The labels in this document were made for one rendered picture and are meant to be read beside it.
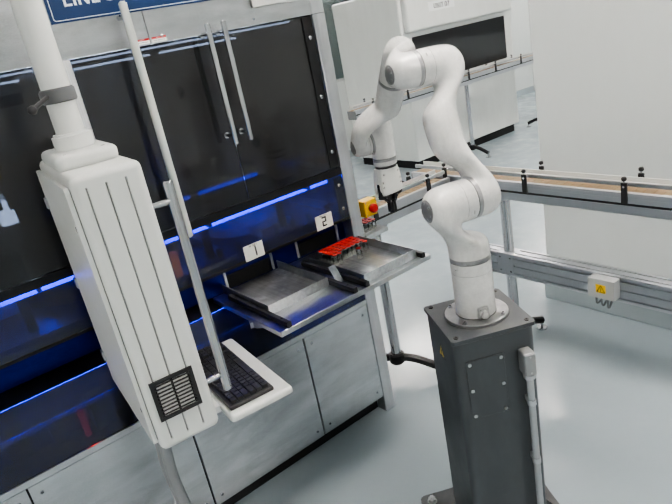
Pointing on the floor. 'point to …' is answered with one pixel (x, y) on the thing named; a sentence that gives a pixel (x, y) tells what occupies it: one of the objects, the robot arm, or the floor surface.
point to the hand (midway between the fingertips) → (392, 206)
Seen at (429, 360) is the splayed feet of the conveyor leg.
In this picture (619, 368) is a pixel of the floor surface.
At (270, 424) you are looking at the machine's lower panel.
